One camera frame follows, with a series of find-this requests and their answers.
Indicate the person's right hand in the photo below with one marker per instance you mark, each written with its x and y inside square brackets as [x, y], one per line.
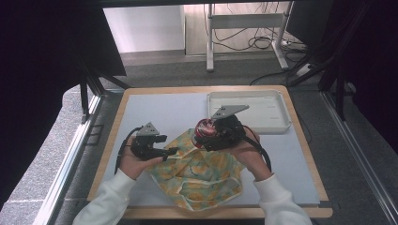
[250, 153]

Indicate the green yellow patterned cloth bag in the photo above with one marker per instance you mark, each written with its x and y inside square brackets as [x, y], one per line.
[197, 178]

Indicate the white power strip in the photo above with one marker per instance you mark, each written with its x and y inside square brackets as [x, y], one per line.
[304, 70]

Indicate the aluminium rail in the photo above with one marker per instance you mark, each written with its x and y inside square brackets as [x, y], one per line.
[67, 162]
[359, 156]

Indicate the person's left hand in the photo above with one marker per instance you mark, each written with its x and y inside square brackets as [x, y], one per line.
[134, 165]

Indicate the grey table mat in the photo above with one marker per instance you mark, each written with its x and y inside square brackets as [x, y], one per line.
[162, 109]

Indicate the white panel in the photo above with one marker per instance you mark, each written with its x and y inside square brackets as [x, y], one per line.
[144, 28]

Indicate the red can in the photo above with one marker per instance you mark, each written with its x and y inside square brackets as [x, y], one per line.
[204, 131]

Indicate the dark floor plate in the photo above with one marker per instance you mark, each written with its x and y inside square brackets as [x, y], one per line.
[94, 135]

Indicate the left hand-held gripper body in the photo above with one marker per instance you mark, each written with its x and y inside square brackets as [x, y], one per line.
[145, 146]

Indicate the white metal desk frame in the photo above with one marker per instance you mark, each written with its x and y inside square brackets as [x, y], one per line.
[244, 21]

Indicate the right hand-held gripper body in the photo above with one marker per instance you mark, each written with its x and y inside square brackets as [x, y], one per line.
[228, 131]

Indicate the white plastic tray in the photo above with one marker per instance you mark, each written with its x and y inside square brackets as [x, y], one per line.
[266, 109]

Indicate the black metal stand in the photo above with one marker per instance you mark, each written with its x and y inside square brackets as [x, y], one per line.
[89, 90]
[331, 62]

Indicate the dark curtain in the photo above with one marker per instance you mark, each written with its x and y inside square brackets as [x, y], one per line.
[37, 78]
[375, 68]

